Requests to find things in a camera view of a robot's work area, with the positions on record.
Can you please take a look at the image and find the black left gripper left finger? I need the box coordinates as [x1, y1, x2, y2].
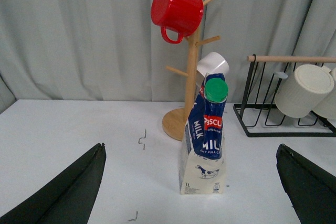
[1, 143, 107, 223]

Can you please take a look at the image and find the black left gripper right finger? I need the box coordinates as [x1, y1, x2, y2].
[276, 144, 335, 223]

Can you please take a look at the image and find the blue white milk carton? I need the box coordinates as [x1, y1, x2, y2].
[178, 73, 228, 195]

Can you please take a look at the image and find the cream ribbed mug right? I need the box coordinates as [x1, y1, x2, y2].
[312, 65, 336, 120]

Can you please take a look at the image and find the cream ribbed mug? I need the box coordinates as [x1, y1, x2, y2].
[312, 65, 336, 120]
[275, 64, 334, 118]

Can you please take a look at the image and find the cream ribbed mug left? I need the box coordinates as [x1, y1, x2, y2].
[275, 64, 334, 118]

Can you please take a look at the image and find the wooden mug tree stand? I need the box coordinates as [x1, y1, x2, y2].
[162, 0, 225, 142]

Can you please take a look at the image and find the white glossy mug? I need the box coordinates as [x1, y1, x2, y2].
[196, 52, 230, 87]

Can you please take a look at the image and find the red ribbed mug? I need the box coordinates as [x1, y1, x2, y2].
[151, 0, 204, 44]

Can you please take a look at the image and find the black wire cup rack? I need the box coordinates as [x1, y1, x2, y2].
[233, 55, 335, 137]

